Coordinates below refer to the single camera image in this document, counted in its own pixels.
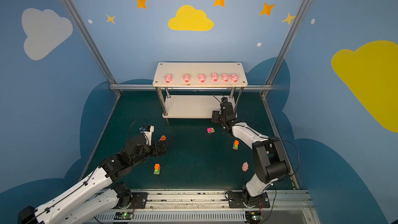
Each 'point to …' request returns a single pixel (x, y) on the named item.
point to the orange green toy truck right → (235, 144)
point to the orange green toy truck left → (157, 169)
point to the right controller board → (253, 217)
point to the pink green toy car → (210, 130)
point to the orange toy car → (162, 138)
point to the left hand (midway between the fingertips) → (165, 142)
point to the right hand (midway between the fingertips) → (218, 112)
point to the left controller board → (123, 215)
